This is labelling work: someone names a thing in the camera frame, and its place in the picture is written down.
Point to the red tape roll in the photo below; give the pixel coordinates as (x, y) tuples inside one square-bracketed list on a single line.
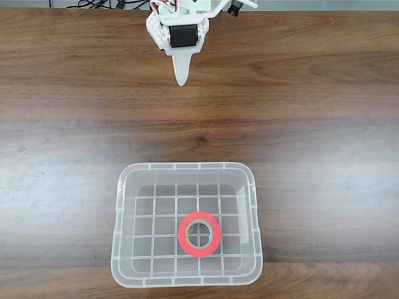
[(199, 250)]

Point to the clear plastic box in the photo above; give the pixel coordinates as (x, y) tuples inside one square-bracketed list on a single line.
[(156, 224)]

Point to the white perforated plate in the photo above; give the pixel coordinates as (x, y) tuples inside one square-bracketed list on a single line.
[(153, 29)]

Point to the white bracket with camera board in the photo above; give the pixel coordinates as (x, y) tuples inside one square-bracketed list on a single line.
[(246, 3)]

